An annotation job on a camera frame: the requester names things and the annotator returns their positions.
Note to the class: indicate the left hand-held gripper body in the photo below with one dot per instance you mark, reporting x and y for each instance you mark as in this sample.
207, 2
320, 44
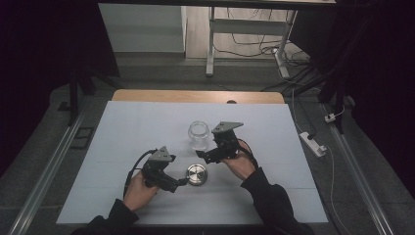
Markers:
156, 173

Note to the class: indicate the white cabinet panel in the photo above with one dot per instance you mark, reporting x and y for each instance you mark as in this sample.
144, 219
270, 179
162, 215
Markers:
143, 29

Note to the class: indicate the white table mat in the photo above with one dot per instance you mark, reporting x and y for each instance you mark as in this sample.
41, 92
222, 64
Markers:
130, 130

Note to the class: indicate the clear glass jar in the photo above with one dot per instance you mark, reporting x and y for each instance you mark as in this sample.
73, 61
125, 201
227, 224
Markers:
199, 136

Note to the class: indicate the white power strip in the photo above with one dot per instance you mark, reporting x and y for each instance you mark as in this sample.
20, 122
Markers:
312, 144

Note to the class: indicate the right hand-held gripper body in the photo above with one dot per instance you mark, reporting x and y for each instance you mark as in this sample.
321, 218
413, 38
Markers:
226, 143

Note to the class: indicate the dark curtain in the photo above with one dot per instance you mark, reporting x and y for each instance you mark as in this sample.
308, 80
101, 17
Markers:
381, 81
39, 65

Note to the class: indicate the person's left hand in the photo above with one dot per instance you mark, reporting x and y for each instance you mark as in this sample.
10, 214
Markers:
138, 194

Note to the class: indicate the white desk frame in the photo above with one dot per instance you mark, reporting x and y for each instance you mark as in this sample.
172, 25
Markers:
248, 26

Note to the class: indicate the aluminium floor rail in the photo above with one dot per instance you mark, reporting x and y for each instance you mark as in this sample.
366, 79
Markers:
45, 178
359, 178

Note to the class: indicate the black rectangular floor frame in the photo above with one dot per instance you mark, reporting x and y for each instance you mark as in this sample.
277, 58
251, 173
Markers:
82, 137

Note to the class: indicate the small white adapter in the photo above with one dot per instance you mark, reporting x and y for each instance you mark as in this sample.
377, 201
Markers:
330, 117

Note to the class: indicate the person's right hand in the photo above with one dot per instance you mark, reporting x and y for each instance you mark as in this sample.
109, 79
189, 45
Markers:
241, 164

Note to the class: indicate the round silver metal lid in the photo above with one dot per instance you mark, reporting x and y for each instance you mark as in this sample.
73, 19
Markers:
196, 174

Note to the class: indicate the black metal stand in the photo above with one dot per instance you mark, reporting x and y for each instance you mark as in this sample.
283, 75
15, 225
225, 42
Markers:
73, 98
339, 94

